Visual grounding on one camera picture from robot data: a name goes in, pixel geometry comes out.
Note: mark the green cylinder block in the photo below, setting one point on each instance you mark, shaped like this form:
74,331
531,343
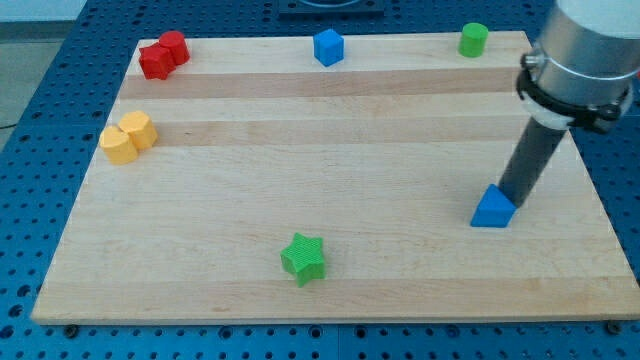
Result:
473,39

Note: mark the red star block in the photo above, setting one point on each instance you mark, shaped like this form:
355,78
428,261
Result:
156,62

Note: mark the yellow heart block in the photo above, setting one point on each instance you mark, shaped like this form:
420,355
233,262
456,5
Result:
117,146

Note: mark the yellow hexagon block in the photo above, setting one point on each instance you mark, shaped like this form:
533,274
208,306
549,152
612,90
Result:
139,126

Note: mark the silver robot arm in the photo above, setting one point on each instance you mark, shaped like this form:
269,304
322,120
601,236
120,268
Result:
580,70

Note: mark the blue cube block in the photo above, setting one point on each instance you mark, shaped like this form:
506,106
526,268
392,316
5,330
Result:
328,47

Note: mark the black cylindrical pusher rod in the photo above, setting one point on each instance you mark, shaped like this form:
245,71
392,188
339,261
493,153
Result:
532,153

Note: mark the green star block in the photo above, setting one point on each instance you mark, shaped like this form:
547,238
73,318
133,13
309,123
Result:
304,259

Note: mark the red cylinder block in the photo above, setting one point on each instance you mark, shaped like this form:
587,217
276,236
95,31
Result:
174,41

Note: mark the blue triangle block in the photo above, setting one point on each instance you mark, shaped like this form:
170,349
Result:
494,210

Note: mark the wooden board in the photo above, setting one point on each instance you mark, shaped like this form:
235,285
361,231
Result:
384,155

